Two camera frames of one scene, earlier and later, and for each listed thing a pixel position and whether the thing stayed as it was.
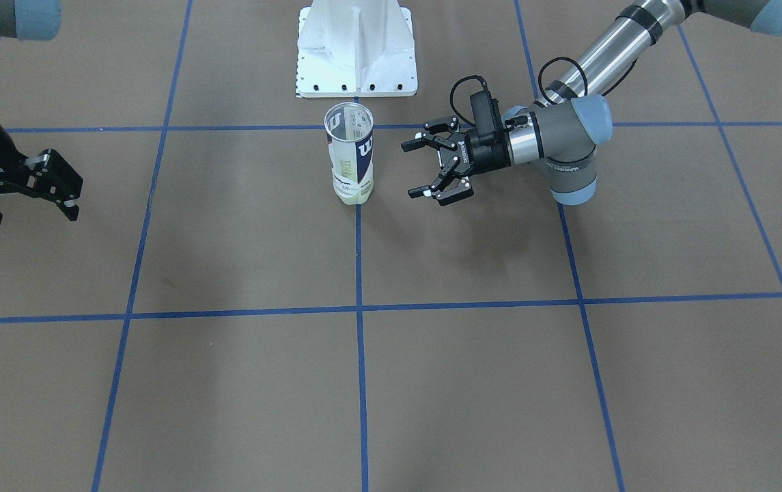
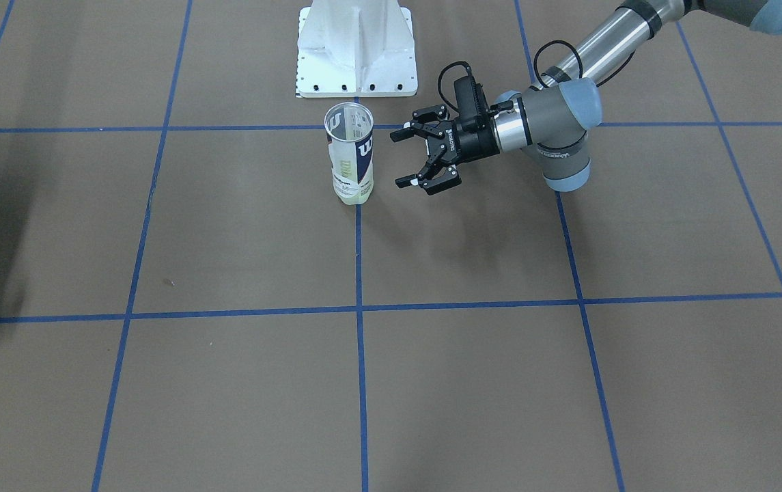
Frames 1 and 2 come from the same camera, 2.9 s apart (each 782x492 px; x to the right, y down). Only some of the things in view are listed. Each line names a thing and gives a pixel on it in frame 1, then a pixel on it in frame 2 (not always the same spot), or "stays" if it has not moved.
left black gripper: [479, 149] to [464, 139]
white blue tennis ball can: [349, 128] stays
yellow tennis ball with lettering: [353, 189] stays
